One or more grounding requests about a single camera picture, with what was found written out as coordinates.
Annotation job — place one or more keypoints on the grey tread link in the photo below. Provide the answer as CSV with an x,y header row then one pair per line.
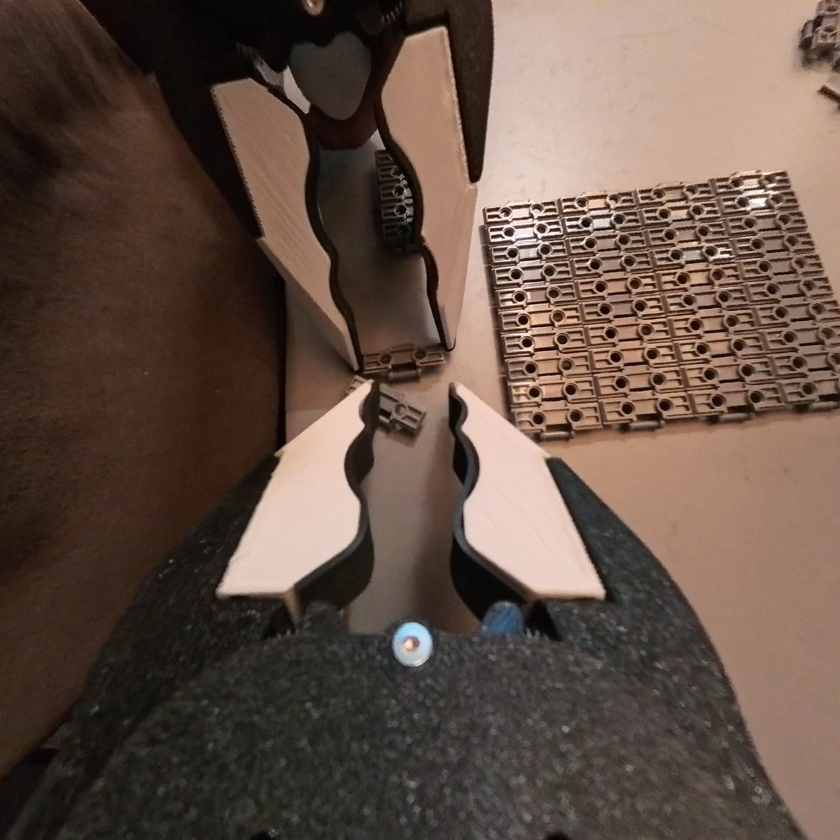
x,y
403,413

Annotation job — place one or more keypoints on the grey tread link segment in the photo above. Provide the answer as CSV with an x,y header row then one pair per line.
x,y
394,362

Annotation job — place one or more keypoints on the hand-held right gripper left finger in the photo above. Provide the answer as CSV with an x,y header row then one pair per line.
x,y
295,518

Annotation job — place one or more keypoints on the small black toy part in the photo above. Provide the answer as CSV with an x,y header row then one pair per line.
x,y
832,94
823,33

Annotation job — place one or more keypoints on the large grey tread link mat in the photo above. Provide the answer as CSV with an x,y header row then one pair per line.
x,y
656,308

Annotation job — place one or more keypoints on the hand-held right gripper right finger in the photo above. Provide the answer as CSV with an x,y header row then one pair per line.
x,y
525,518

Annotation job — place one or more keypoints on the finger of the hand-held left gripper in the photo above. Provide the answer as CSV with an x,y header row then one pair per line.
x,y
439,164
282,197

